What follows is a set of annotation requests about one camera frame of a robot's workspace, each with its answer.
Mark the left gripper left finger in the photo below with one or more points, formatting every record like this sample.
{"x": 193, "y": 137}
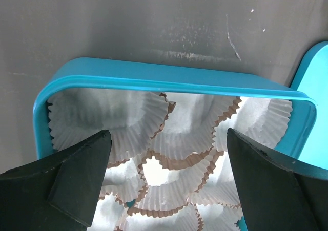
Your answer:
{"x": 58, "y": 192}

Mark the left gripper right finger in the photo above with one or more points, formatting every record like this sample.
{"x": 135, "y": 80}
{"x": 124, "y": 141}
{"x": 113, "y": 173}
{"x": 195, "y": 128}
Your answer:
{"x": 276, "y": 191}

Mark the teal tin lid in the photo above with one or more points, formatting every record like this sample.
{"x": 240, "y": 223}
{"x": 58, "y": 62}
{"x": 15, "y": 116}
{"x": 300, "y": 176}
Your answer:
{"x": 311, "y": 79}

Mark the teal cookie tin box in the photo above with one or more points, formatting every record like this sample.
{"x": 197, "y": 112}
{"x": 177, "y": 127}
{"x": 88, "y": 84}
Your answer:
{"x": 87, "y": 72}

